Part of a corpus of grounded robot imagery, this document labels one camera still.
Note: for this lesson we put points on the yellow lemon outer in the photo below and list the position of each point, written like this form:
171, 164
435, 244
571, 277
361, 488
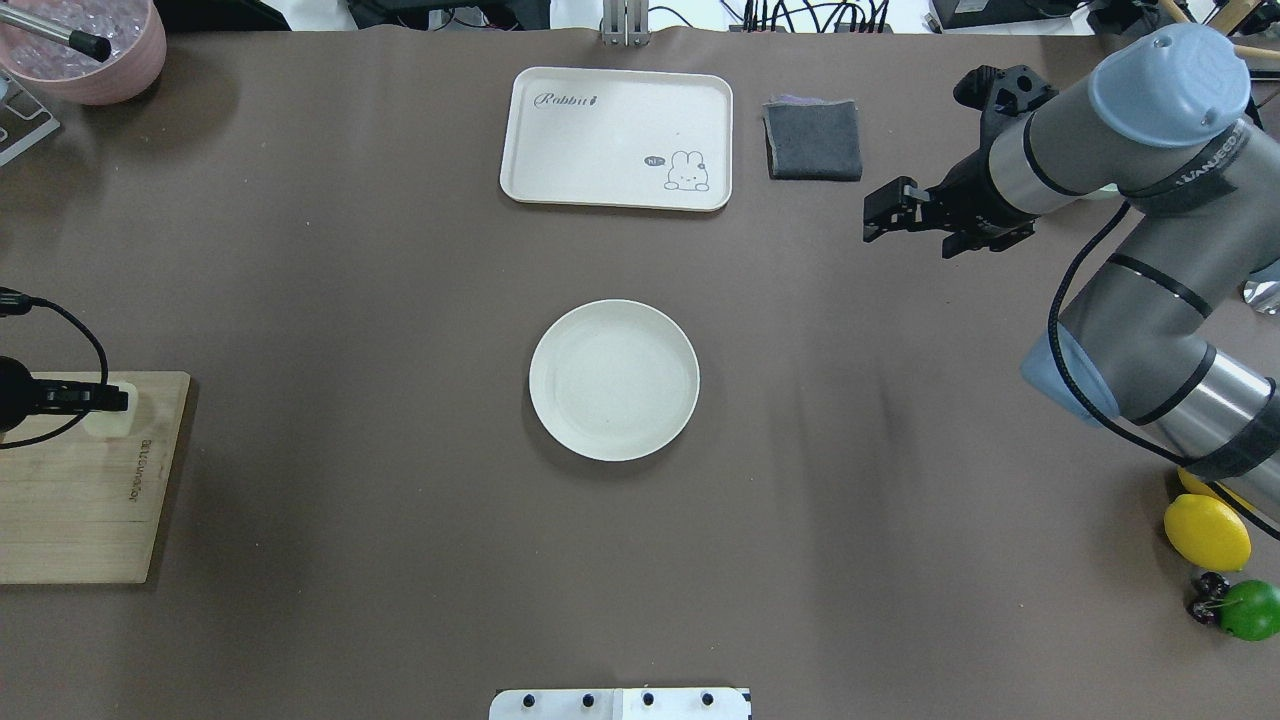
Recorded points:
1192, 484

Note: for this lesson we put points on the grey folded cloth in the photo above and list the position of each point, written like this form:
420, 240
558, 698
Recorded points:
810, 139

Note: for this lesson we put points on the aluminium frame post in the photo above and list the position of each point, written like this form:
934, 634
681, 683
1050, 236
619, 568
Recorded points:
625, 23

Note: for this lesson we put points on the yellow lemon near lime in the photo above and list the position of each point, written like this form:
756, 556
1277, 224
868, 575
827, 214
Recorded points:
1206, 532

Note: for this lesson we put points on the wooden cutting board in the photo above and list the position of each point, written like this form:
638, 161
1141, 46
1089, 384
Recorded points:
83, 510

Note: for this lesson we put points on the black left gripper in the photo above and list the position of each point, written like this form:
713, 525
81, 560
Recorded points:
22, 392

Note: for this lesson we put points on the pink bowl with ice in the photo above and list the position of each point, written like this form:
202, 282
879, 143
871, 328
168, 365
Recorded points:
95, 53

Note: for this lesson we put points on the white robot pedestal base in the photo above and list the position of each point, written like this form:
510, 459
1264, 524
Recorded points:
623, 703

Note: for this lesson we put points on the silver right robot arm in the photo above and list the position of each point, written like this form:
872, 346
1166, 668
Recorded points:
1163, 121

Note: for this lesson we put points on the dark grape bunch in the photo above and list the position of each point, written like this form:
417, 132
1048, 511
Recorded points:
1209, 592

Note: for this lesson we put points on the round cream plate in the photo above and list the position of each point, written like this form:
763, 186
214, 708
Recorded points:
614, 380

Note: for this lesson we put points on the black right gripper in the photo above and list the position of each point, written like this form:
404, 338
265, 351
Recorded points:
971, 194

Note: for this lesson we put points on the cream rectangular rabbit tray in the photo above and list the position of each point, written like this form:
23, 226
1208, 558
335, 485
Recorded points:
619, 139

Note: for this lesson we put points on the green lime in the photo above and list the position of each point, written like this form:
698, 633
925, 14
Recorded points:
1250, 611

